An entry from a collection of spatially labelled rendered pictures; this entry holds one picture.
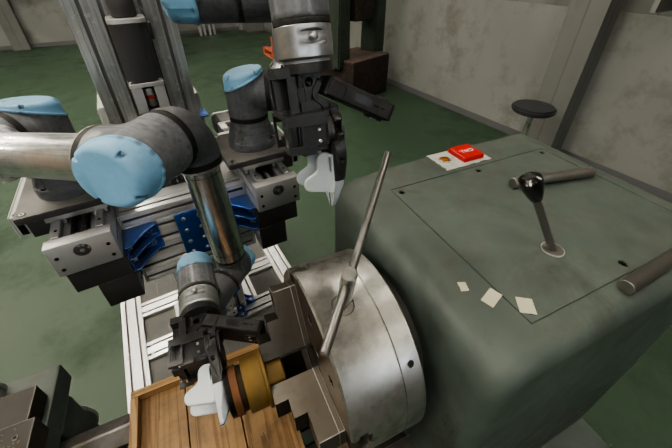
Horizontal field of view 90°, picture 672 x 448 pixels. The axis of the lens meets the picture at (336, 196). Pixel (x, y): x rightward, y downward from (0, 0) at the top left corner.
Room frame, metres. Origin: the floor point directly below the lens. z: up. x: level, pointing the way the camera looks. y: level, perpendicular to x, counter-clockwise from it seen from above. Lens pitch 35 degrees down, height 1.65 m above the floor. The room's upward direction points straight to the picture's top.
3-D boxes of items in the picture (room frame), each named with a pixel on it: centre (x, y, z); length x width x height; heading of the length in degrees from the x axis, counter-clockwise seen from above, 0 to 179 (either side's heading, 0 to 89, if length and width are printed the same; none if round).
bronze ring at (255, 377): (0.27, 0.13, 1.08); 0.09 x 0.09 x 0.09; 25
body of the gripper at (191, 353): (0.34, 0.25, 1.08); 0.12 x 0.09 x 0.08; 23
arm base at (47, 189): (0.74, 0.70, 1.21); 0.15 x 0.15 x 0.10
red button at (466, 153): (0.73, -0.32, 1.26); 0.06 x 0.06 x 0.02; 25
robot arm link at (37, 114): (0.73, 0.70, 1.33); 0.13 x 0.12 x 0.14; 164
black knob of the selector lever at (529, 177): (0.40, -0.28, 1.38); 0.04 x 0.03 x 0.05; 115
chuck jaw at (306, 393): (0.22, 0.03, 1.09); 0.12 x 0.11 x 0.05; 25
